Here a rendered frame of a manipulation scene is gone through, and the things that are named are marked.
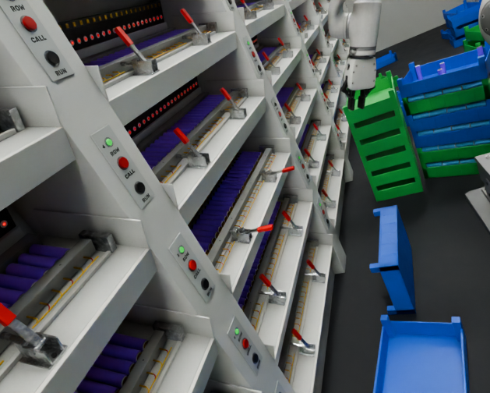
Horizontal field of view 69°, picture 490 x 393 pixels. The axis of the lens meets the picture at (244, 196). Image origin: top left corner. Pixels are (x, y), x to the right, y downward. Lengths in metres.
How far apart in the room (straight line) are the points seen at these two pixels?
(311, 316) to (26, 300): 0.81
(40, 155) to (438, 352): 1.03
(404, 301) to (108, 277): 0.91
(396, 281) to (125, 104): 0.88
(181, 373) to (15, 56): 0.48
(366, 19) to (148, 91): 0.80
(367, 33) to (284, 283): 0.80
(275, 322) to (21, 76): 0.68
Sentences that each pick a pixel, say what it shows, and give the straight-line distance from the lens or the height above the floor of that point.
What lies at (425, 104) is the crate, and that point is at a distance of 1.65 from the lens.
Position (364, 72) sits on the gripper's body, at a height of 0.63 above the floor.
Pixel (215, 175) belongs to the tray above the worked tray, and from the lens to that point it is 0.74.
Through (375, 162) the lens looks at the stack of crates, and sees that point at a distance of 1.66.
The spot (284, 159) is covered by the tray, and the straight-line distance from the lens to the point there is 1.12.
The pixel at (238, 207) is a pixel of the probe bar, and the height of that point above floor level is 0.58.
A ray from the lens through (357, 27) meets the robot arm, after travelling 1.27.
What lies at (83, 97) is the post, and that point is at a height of 0.95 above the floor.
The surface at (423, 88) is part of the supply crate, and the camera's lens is 1.63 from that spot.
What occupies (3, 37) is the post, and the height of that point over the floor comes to 1.04.
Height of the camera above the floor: 0.93
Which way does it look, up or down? 23 degrees down
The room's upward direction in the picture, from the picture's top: 28 degrees counter-clockwise
